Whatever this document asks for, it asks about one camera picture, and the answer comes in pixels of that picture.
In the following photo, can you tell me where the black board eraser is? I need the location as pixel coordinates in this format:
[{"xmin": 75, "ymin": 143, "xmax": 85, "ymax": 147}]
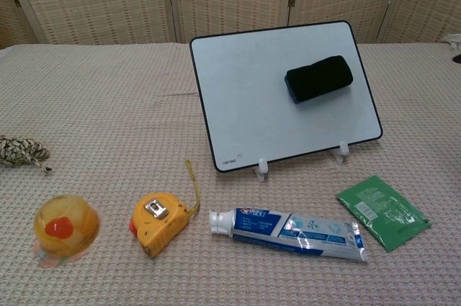
[{"xmin": 284, "ymin": 55, "xmax": 354, "ymax": 105}]

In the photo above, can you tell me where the white crumpled cloth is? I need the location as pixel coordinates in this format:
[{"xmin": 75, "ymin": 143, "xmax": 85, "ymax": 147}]
[{"xmin": 440, "ymin": 32, "xmax": 461, "ymax": 50}]

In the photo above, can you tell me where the green foil sachet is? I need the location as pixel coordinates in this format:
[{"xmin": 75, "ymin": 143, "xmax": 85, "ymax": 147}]
[{"xmin": 335, "ymin": 175, "xmax": 433, "ymax": 253}]

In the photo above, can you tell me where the clear plastic board stand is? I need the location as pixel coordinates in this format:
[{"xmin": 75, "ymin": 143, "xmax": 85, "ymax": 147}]
[{"xmin": 253, "ymin": 140, "xmax": 351, "ymax": 181}]

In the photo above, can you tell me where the blue white toothpaste tube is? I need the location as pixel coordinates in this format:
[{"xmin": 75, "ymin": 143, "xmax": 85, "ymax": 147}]
[{"xmin": 209, "ymin": 207, "xmax": 369, "ymax": 263}]

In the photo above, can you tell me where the yellow tape measure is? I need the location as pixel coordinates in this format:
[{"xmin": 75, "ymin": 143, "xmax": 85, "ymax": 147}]
[{"xmin": 129, "ymin": 159, "xmax": 202, "ymax": 259}]

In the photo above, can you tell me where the beige waffle tablecloth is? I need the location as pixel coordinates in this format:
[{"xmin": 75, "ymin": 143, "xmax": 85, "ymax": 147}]
[{"xmin": 0, "ymin": 42, "xmax": 461, "ymax": 306}]

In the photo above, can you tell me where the orange fruit jelly cup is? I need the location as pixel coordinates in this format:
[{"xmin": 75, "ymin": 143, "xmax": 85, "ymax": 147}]
[{"xmin": 32, "ymin": 194, "xmax": 102, "ymax": 269}]

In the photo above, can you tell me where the white board with black frame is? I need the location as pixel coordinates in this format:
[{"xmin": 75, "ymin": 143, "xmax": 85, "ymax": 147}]
[{"xmin": 189, "ymin": 20, "xmax": 384, "ymax": 174}]

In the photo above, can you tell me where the braided beige rope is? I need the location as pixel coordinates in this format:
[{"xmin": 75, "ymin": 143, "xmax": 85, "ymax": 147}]
[{"xmin": 0, "ymin": 134, "xmax": 54, "ymax": 174}]

